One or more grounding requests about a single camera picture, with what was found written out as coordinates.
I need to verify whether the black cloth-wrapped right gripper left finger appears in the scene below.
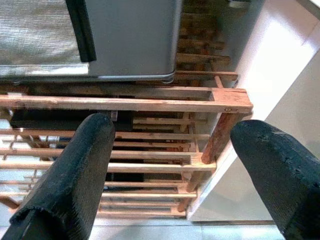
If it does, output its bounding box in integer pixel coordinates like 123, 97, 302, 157
1, 113, 116, 240

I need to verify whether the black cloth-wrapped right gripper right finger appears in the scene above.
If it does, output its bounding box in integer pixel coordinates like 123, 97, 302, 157
229, 119, 320, 240

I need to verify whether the grey washing machine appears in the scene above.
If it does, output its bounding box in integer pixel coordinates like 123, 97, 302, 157
65, 0, 183, 84

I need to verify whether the black box on rack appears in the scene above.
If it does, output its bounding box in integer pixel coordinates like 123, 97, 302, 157
9, 108, 134, 132

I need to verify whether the white cabinet panel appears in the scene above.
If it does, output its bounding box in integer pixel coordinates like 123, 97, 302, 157
186, 0, 320, 222

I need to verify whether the wooden slatted shelf rack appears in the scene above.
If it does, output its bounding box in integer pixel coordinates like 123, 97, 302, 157
0, 11, 254, 220

